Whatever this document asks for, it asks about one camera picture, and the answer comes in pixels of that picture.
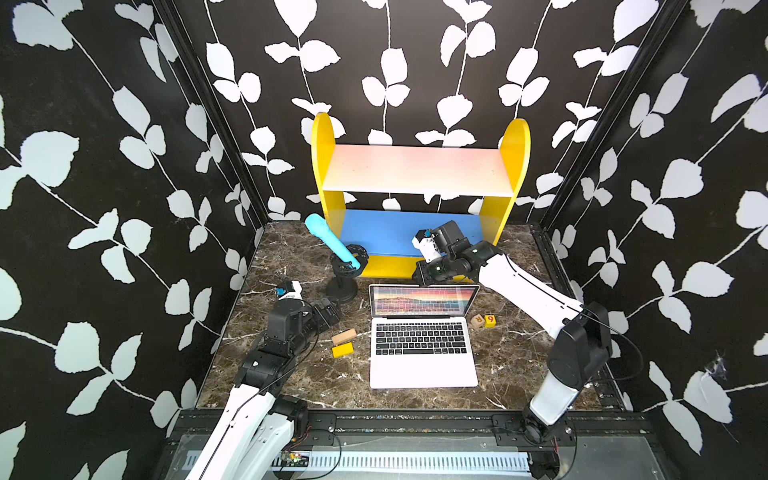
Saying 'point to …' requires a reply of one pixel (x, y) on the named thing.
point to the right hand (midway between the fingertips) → (409, 273)
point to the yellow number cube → (490, 321)
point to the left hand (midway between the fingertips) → (330, 300)
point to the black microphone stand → (343, 288)
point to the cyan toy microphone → (322, 230)
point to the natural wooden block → (343, 337)
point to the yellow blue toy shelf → (378, 197)
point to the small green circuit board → (294, 460)
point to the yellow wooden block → (343, 350)
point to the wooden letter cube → (477, 321)
